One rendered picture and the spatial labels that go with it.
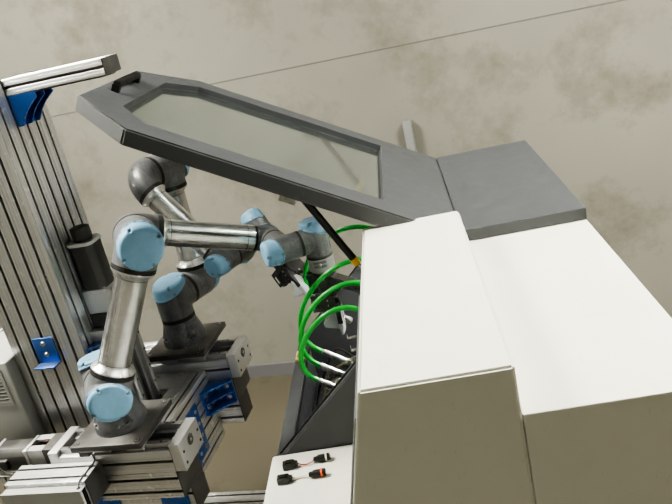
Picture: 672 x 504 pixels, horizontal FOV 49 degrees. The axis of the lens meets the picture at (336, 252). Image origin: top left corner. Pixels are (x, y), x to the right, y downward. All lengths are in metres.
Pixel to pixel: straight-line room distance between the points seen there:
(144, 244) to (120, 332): 0.24
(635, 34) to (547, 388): 2.72
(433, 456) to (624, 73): 2.82
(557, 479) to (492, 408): 0.16
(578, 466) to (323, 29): 2.88
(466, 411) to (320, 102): 2.85
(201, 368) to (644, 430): 1.76
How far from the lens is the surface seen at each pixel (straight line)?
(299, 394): 2.28
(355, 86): 3.73
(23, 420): 2.58
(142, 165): 2.47
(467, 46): 3.65
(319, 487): 1.85
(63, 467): 2.36
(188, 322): 2.58
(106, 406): 2.03
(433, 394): 1.06
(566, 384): 1.15
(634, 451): 1.17
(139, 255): 1.89
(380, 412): 1.07
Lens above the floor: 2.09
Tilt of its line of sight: 20 degrees down
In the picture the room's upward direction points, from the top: 13 degrees counter-clockwise
